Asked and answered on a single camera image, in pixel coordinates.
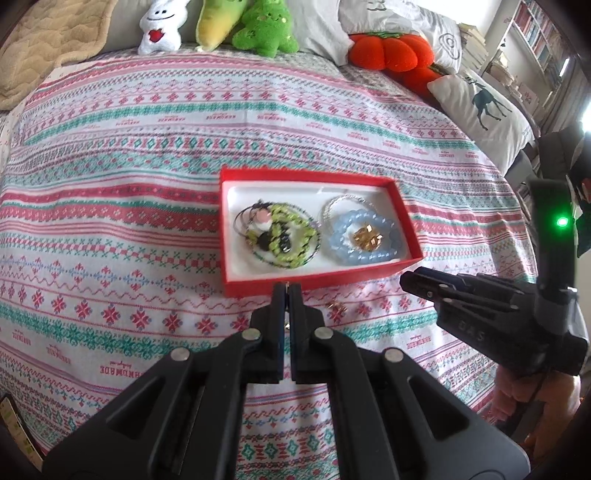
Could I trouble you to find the white rabbit plush toy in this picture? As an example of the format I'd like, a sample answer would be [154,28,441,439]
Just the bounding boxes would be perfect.
[137,0,190,55]

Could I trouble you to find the green bead bracelet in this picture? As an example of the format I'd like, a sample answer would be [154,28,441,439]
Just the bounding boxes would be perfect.
[245,203,319,268]

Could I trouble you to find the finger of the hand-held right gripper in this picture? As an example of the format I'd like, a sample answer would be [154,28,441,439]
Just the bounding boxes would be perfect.
[400,269,532,298]
[404,286,536,319]

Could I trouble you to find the blue bead bracelet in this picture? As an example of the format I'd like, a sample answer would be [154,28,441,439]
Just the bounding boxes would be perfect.
[327,209,403,265]

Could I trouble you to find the white bookshelf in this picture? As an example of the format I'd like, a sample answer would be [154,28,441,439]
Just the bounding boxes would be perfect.
[482,0,583,121]

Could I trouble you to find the black wire charm bracelet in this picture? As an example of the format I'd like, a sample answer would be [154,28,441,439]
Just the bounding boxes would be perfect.
[233,199,321,268]

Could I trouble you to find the patterned bed sheet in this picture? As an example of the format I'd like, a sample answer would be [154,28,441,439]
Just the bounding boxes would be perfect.
[0,44,541,480]

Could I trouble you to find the white doodle print pillow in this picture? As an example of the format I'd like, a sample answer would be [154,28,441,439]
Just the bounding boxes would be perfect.
[337,0,462,75]

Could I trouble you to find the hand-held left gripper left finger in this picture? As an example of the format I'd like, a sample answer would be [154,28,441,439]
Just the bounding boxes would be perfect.
[41,282,289,480]

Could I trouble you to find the green tree plush toy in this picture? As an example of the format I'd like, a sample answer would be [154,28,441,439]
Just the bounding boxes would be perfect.
[231,0,300,57]

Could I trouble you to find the person's right hand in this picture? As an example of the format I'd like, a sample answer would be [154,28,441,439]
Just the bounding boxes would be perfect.
[492,369,583,450]

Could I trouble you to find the deer print pillow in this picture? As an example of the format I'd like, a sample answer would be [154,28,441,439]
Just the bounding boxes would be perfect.
[427,70,536,171]

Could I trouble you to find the gold rings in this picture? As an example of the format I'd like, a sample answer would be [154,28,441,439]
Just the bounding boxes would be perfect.
[352,224,384,251]

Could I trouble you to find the yellow green plush toy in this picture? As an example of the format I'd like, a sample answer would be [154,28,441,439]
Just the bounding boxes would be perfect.
[194,0,247,52]

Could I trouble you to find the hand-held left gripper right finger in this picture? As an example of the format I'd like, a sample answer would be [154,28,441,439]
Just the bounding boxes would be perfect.
[288,282,532,480]

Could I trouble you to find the beige quilted blanket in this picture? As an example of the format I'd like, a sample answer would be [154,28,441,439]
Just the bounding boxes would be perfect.
[0,0,122,112]

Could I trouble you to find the red jewelry box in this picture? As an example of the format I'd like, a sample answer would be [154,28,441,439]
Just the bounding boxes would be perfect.
[218,166,424,298]

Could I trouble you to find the orange pumpkin plush toy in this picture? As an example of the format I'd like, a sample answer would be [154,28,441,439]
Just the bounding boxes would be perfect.
[347,31,446,93]

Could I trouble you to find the stack of books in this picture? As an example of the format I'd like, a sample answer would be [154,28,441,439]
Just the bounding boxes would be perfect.
[455,21,490,75]

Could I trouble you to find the clear bead bracelet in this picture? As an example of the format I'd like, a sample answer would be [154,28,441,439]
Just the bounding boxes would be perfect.
[320,194,370,232]

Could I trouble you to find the dark grey chair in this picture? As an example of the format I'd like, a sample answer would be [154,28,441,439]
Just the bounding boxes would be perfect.
[505,130,587,195]

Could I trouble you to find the black bead cluster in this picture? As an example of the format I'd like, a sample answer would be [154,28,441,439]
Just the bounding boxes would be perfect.
[256,233,293,254]

